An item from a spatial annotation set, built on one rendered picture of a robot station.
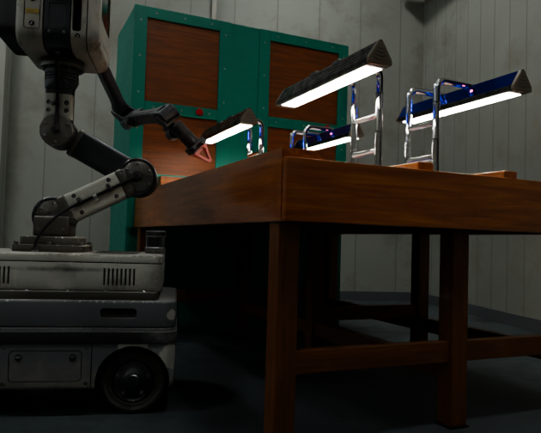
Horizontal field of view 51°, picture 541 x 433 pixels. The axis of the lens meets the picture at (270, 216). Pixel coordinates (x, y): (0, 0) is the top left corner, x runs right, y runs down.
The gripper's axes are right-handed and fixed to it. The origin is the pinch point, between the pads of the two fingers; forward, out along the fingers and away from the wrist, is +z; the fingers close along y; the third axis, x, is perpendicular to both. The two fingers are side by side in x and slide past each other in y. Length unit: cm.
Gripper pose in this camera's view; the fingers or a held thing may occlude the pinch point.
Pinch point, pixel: (209, 160)
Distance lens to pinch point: 233.4
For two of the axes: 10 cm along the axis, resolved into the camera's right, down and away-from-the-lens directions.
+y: -4.2, 0.3, 9.1
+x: -6.2, 7.3, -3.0
